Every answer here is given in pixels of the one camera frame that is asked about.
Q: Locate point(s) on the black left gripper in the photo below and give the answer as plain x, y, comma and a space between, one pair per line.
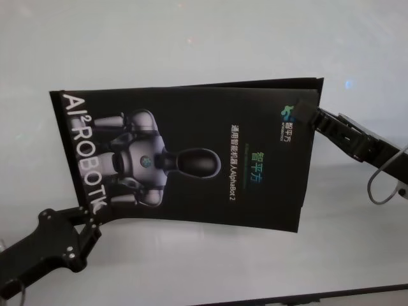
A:
51, 242

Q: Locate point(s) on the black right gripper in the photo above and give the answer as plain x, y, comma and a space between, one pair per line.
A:
376, 150

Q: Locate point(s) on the black robot poster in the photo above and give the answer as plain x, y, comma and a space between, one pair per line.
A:
191, 159

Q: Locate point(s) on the black rectangular frame outline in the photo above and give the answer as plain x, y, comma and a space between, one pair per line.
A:
271, 83

